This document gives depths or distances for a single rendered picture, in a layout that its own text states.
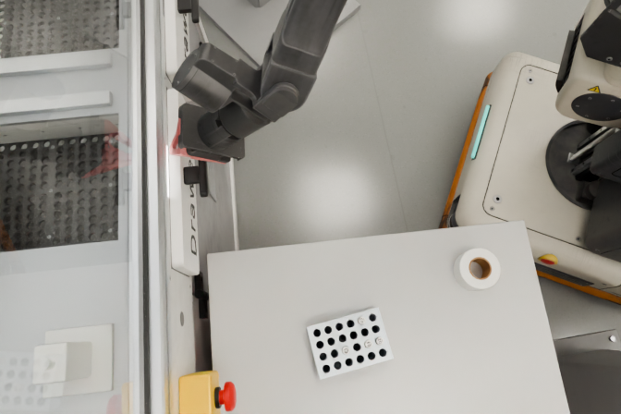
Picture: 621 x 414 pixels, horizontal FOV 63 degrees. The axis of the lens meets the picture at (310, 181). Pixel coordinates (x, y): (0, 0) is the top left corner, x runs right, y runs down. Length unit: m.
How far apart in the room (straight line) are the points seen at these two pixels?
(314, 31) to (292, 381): 0.57
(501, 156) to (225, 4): 1.14
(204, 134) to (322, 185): 1.06
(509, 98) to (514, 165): 0.21
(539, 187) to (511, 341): 0.71
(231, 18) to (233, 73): 1.38
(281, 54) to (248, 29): 1.38
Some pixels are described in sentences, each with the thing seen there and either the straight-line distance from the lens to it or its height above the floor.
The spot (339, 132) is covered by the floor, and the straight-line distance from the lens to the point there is 1.80.
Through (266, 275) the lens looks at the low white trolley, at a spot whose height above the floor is 0.76.
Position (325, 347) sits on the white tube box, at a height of 0.80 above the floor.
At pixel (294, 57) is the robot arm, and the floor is 1.16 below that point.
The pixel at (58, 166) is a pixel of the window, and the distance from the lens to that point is 0.50.
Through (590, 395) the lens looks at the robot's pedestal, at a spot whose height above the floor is 0.23.
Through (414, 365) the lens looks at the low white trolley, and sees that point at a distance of 0.92.
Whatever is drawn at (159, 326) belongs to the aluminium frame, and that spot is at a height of 0.99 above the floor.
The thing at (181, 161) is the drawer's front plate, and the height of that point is 0.92.
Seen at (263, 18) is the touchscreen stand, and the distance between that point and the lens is 1.99.
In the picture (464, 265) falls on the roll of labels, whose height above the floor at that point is 0.80.
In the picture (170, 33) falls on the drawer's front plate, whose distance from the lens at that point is 0.91.
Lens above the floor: 1.66
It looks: 73 degrees down
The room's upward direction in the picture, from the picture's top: straight up
